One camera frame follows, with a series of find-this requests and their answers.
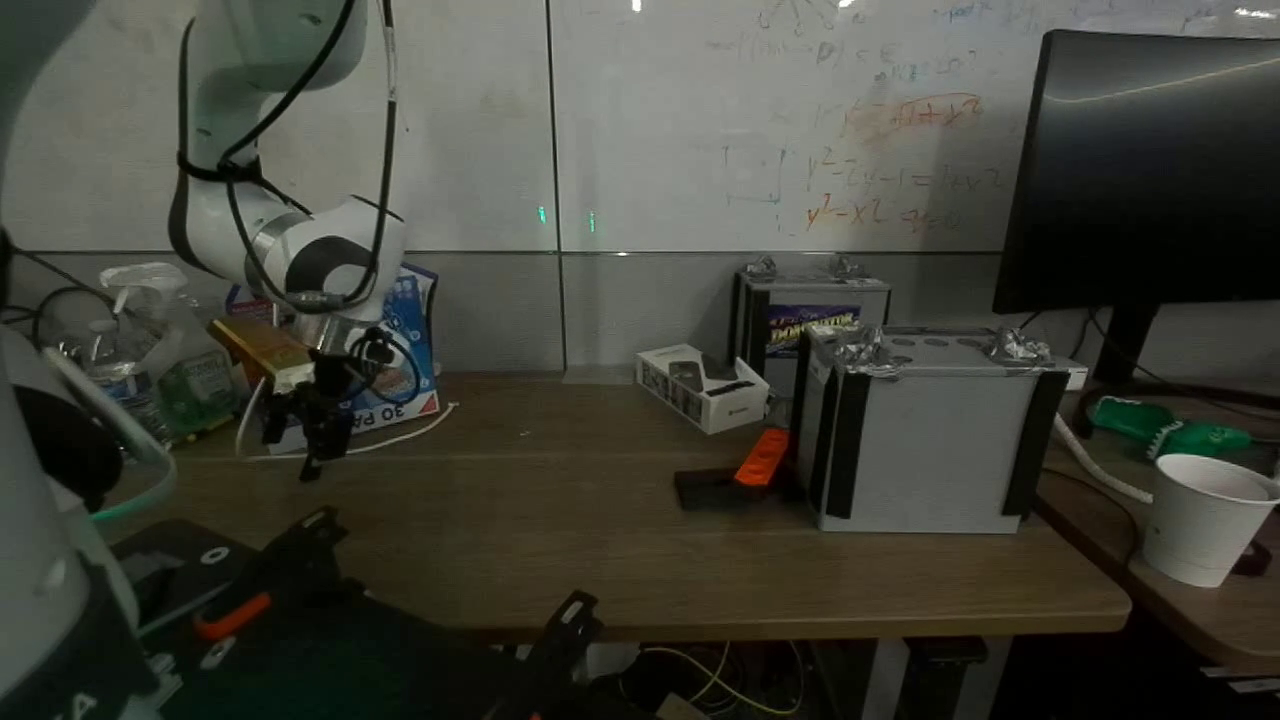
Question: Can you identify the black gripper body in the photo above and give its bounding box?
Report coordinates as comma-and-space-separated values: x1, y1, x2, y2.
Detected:
278, 331, 394, 430

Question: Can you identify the thin white cord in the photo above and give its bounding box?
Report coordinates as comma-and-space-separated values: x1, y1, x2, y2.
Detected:
233, 373, 273, 452

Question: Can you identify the blue cardboard snack box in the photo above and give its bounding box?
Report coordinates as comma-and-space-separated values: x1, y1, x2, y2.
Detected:
213, 261, 452, 458

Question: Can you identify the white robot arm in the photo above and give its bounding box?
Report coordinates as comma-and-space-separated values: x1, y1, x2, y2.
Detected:
167, 0, 405, 481

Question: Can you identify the small white open box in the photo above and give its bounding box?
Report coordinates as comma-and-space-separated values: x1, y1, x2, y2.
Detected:
634, 343, 774, 438

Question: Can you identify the rear grey metal box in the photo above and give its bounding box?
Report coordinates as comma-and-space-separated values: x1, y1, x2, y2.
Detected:
728, 258, 894, 402

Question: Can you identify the grey metal box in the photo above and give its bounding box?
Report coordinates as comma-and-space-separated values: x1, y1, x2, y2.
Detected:
728, 258, 894, 402
793, 331, 1069, 538

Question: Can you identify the white spray bottle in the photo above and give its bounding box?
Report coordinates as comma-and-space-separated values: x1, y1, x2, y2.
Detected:
57, 261, 245, 443

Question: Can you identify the orange and black clamp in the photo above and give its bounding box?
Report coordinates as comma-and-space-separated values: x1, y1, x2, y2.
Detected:
671, 430, 793, 512

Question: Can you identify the black computer monitor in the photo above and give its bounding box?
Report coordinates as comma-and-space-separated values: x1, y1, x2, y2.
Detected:
992, 30, 1280, 387

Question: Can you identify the white paper cup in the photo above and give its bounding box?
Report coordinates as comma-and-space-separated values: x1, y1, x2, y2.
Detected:
1139, 452, 1280, 589

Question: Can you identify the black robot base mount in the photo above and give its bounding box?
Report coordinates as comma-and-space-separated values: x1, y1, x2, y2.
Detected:
115, 512, 628, 720

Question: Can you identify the green cable bundle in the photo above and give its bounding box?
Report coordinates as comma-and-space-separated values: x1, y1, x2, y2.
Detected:
1085, 392, 1261, 470

